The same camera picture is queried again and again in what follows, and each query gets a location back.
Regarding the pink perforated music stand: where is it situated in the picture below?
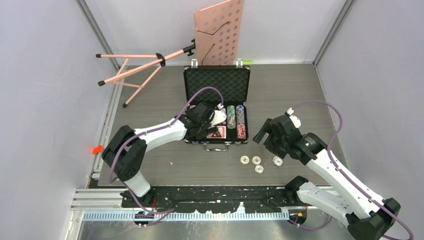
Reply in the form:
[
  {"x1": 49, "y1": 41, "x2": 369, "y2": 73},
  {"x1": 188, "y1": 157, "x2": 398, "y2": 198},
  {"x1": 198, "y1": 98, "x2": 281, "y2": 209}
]
[{"x1": 96, "y1": 0, "x2": 245, "y2": 107}]

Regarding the green chip stack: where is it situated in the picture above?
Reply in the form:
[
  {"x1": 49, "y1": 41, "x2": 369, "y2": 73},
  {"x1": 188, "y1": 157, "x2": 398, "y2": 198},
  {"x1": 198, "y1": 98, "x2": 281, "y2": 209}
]
[{"x1": 226, "y1": 105, "x2": 237, "y2": 129}]

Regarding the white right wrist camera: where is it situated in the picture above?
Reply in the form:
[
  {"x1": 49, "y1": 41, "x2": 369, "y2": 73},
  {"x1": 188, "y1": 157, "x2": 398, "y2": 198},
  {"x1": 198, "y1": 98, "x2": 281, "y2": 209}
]
[{"x1": 285, "y1": 107, "x2": 302, "y2": 129}]

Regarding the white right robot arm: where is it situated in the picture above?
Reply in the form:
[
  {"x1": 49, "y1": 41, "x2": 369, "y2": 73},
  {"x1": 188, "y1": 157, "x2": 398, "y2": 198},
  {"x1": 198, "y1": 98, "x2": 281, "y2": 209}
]
[{"x1": 253, "y1": 114, "x2": 401, "y2": 240}]

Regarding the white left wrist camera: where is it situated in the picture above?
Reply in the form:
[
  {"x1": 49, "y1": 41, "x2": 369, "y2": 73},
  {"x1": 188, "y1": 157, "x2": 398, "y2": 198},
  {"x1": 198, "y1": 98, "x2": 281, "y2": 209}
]
[{"x1": 211, "y1": 103, "x2": 227, "y2": 126}]

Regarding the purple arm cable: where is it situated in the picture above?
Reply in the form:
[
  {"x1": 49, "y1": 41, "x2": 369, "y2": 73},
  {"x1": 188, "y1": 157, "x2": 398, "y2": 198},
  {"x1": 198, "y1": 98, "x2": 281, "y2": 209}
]
[
  {"x1": 288, "y1": 100, "x2": 415, "y2": 240},
  {"x1": 108, "y1": 86, "x2": 225, "y2": 228}
]

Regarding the black aluminium poker case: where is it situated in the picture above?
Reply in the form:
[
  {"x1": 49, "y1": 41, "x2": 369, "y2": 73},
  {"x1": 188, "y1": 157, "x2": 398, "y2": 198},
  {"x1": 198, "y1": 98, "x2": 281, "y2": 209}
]
[{"x1": 183, "y1": 65, "x2": 251, "y2": 146}]

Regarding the red backed card deck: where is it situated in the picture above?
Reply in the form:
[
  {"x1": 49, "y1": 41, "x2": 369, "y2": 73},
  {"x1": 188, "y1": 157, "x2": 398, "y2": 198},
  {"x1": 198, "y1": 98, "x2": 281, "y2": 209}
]
[{"x1": 206, "y1": 125, "x2": 227, "y2": 139}]

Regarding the yellow chip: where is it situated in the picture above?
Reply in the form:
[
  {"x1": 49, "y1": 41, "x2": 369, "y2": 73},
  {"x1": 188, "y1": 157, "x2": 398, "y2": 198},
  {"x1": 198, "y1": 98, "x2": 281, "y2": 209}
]
[{"x1": 240, "y1": 155, "x2": 250, "y2": 165}]

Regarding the white 1 chip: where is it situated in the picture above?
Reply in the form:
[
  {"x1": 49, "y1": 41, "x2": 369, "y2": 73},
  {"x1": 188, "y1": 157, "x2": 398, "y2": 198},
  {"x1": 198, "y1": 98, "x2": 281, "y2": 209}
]
[{"x1": 254, "y1": 164, "x2": 264, "y2": 174}]

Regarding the blue orange chip stack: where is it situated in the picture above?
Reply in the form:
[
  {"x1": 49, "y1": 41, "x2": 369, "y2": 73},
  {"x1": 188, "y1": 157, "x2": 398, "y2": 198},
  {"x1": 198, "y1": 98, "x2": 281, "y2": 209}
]
[{"x1": 235, "y1": 105, "x2": 245, "y2": 125}]

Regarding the red chip stack right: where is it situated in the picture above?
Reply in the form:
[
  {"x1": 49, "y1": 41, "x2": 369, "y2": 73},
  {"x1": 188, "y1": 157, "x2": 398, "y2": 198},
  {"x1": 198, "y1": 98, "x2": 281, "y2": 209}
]
[{"x1": 236, "y1": 123, "x2": 247, "y2": 139}]

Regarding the orange clip on rail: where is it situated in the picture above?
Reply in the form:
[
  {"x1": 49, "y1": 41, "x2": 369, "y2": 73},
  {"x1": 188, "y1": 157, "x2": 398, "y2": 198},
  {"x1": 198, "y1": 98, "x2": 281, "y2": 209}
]
[{"x1": 91, "y1": 144, "x2": 103, "y2": 155}]

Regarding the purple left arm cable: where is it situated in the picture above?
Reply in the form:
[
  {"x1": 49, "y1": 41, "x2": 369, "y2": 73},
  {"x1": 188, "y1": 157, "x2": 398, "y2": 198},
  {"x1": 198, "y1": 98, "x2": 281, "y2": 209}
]
[{"x1": 108, "y1": 86, "x2": 225, "y2": 228}]

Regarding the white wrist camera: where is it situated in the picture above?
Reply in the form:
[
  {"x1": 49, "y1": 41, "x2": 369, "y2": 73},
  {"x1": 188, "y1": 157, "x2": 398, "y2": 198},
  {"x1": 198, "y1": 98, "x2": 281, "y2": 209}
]
[
  {"x1": 211, "y1": 103, "x2": 227, "y2": 126},
  {"x1": 285, "y1": 107, "x2": 302, "y2": 129}
]

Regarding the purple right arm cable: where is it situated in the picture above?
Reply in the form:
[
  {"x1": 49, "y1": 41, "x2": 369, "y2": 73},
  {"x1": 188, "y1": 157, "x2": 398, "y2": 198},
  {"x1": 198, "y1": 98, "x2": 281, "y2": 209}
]
[{"x1": 288, "y1": 100, "x2": 415, "y2": 240}]

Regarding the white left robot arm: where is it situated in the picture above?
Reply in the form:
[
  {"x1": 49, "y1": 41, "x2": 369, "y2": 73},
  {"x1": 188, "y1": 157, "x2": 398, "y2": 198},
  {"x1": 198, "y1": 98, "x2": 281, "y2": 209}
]
[{"x1": 101, "y1": 102, "x2": 227, "y2": 207}]

